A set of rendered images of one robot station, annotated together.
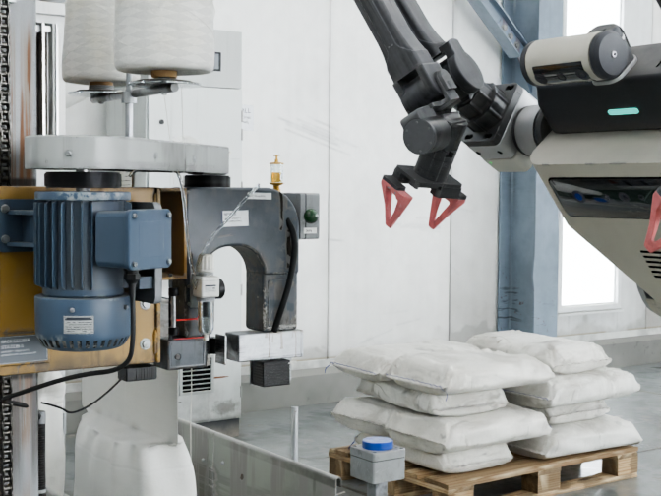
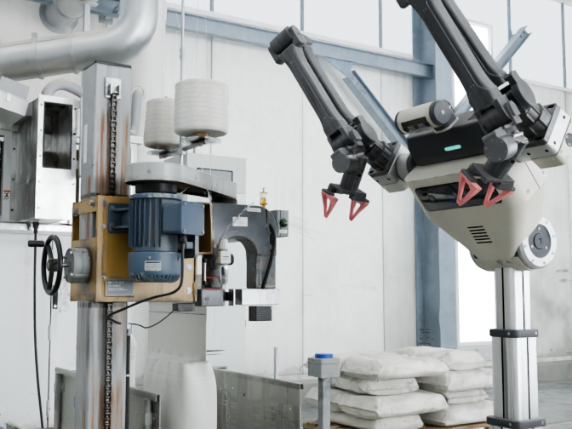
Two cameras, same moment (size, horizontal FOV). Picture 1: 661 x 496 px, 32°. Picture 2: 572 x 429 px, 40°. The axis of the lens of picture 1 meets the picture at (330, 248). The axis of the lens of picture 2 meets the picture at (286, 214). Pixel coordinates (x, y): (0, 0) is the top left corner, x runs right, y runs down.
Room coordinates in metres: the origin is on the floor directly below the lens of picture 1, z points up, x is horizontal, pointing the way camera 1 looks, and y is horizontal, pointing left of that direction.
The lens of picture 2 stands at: (-0.43, -0.05, 1.06)
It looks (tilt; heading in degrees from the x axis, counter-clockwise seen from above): 6 degrees up; 2
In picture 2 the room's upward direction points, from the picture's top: straight up
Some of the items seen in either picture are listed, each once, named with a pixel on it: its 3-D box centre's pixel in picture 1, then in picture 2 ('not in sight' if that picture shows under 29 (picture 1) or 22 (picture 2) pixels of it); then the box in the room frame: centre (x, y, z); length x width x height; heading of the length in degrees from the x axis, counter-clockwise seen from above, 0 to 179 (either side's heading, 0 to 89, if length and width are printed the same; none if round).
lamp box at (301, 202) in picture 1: (299, 216); (277, 224); (2.24, 0.06, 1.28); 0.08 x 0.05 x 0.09; 35
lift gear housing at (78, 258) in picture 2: not in sight; (76, 265); (1.90, 0.65, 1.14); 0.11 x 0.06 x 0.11; 35
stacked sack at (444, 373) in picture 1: (470, 369); (394, 365); (4.91, -0.61, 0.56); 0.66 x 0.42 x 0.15; 125
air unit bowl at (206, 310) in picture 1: (206, 317); (223, 275); (2.03, 0.22, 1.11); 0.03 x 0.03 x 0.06
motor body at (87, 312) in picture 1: (83, 269); (155, 238); (1.81, 0.39, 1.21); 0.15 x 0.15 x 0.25
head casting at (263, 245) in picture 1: (207, 251); (223, 244); (2.25, 0.24, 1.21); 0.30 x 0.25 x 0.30; 35
